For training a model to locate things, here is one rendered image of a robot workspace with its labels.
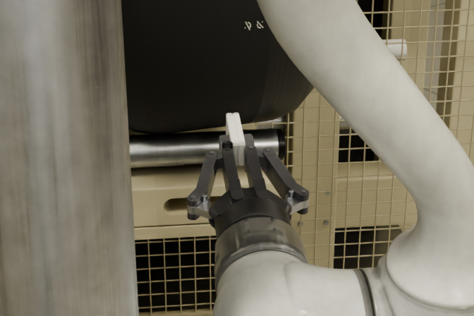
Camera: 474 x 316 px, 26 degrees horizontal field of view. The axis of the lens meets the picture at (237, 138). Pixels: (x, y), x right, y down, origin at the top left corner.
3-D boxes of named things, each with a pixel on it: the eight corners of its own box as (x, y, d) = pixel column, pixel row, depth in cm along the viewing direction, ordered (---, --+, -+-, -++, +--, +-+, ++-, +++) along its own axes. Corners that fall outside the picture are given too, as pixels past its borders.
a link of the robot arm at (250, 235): (216, 250, 92) (210, 211, 97) (215, 327, 97) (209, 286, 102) (316, 245, 93) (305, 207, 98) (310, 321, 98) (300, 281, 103)
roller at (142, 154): (28, 145, 141) (29, 177, 140) (25, 135, 137) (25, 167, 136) (279, 134, 145) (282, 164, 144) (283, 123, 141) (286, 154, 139)
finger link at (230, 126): (238, 166, 115) (231, 167, 114) (231, 134, 120) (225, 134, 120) (238, 144, 113) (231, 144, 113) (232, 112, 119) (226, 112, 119)
